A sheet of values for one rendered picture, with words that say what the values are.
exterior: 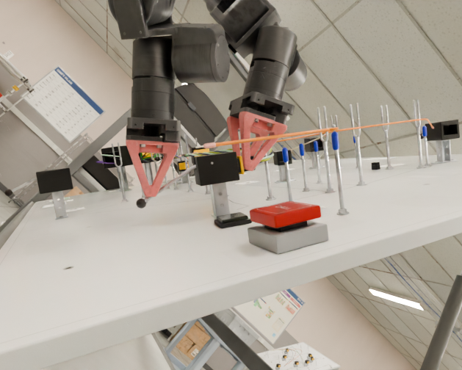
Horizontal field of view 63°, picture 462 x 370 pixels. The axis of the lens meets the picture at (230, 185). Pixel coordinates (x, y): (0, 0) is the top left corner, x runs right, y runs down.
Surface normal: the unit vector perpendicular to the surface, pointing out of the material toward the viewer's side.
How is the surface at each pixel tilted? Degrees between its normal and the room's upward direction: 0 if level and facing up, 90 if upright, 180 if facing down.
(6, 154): 90
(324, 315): 90
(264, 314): 89
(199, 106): 90
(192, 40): 139
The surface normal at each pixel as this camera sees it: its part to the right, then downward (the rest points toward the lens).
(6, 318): -0.13, -0.99
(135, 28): -0.29, 0.49
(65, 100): 0.31, -0.07
